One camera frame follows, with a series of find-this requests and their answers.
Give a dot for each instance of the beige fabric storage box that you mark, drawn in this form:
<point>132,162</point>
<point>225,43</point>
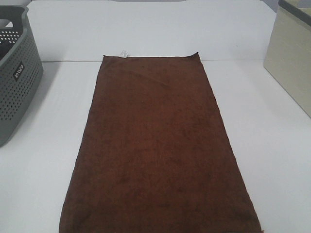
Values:
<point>288,57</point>

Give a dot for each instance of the brown towel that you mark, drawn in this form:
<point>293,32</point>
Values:
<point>155,156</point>

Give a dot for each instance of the grey perforated plastic basket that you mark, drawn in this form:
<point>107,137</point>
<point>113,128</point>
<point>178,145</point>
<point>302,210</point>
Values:
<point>21,69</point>

